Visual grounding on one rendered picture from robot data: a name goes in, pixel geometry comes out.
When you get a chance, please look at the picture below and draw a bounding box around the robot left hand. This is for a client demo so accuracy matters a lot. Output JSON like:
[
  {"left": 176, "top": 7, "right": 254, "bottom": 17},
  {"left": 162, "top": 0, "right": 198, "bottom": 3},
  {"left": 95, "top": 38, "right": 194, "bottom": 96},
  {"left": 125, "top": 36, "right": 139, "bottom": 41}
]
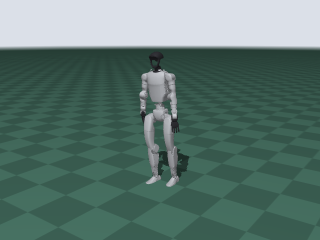
[{"left": 171, "top": 115, "right": 180, "bottom": 133}]

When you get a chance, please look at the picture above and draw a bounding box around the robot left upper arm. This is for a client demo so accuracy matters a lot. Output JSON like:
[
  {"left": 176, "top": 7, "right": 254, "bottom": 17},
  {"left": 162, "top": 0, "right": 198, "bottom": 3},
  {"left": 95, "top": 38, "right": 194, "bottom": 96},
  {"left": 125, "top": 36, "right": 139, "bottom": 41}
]
[{"left": 164, "top": 72, "right": 176, "bottom": 101}]

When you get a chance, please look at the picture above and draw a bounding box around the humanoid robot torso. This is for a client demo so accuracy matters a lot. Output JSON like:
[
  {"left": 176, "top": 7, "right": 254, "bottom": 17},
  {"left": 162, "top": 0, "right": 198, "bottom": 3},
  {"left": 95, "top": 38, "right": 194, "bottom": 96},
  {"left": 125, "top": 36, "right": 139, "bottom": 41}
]
[{"left": 146, "top": 69, "right": 170, "bottom": 122}]

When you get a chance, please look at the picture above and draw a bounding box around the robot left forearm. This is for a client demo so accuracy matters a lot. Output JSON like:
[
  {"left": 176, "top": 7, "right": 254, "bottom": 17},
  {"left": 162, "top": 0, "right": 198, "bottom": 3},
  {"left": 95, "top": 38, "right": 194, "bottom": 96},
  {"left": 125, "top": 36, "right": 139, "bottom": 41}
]
[{"left": 170, "top": 94, "right": 178, "bottom": 120}]

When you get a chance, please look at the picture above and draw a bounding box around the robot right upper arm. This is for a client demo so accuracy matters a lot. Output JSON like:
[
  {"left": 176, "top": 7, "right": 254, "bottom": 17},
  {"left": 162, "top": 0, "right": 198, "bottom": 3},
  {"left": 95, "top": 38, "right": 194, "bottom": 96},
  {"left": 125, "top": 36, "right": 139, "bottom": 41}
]
[{"left": 139, "top": 73, "right": 148, "bottom": 99}]

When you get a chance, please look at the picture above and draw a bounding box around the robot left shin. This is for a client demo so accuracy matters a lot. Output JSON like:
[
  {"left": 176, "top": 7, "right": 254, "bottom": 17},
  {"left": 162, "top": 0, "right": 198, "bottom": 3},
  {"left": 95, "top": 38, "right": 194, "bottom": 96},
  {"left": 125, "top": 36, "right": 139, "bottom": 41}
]
[{"left": 167, "top": 146, "right": 178, "bottom": 179}]

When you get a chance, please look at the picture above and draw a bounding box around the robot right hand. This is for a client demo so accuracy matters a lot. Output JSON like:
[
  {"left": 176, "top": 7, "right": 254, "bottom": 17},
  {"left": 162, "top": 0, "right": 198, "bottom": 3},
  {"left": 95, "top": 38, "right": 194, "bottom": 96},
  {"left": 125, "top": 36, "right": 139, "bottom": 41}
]
[{"left": 140, "top": 111, "right": 146, "bottom": 123}]

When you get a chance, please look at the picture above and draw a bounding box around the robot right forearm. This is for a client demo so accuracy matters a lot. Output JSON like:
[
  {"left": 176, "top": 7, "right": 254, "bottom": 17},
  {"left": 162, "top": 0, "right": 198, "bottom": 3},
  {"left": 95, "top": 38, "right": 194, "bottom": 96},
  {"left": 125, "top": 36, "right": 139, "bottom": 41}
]
[{"left": 139, "top": 97, "right": 147, "bottom": 114}]

